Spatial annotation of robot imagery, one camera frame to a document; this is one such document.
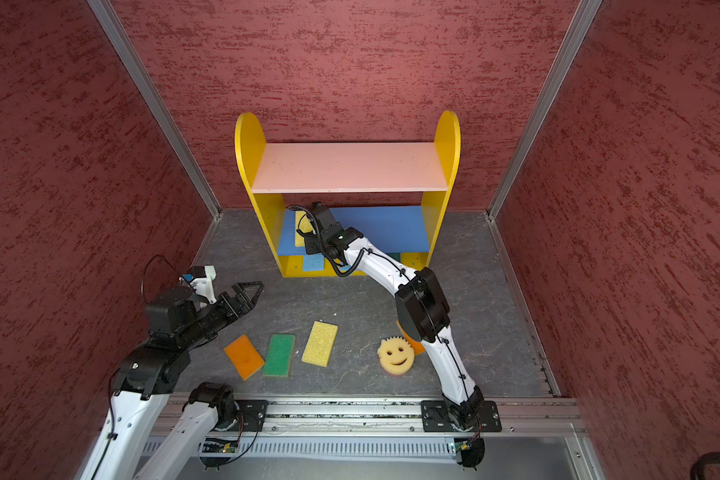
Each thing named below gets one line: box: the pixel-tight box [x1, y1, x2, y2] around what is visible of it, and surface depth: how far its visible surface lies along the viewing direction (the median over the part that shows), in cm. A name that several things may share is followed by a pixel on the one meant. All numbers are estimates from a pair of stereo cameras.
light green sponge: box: [263, 334, 296, 377], surface depth 85 cm
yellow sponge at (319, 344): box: [301, 321, 338, 367], surface depth 87 cm
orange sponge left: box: [224, 333, 265, 381], surface depth 85 cm
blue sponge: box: [304, 253, 324, 272], surface depth 105 cm
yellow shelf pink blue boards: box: [236, 110, 461, 278], surface depth 79 cm
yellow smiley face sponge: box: [377, 336, 415, 375], surface depth 83 cm
